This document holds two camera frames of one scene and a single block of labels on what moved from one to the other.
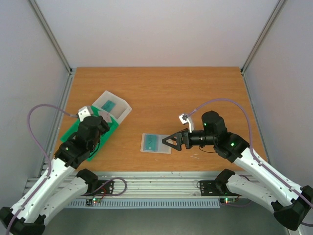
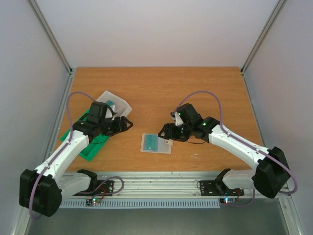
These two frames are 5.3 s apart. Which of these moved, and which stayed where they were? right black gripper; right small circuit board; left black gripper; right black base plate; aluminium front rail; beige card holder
Moved: right black gripper; left black gripper
Stayed: aluminium front rail; right small circuit board; beige card holder; right black base plate
